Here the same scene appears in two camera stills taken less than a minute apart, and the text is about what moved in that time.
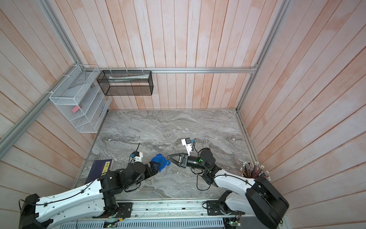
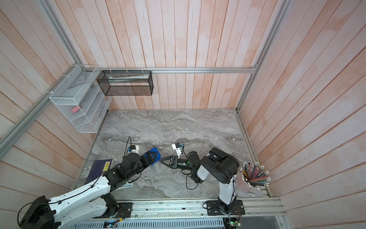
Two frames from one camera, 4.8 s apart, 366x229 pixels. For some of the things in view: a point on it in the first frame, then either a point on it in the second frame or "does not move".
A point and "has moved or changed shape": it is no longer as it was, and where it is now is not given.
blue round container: (161, 160) has moved or changed shape
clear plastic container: (168, 170) has moved or changed shape
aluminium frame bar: (179, 69) does not move
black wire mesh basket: (126, 82) does not move
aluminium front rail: (172, 209) does not move
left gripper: (148, 173) -> (146, 162)
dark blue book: (99, 167) does not move
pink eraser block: (76, 109) does not move
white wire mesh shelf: (79, 99) does not move
